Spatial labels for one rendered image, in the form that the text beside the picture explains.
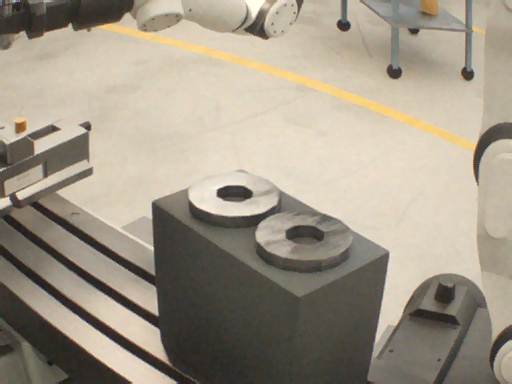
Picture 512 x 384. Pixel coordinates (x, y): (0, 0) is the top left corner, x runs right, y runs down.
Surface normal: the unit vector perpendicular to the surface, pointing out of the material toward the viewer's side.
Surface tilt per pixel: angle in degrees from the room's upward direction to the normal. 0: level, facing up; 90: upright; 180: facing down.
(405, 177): 0
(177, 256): 90
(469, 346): 0
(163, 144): 0
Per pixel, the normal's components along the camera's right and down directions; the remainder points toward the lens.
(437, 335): 0.03, -0.88
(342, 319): 0.65, 0.37
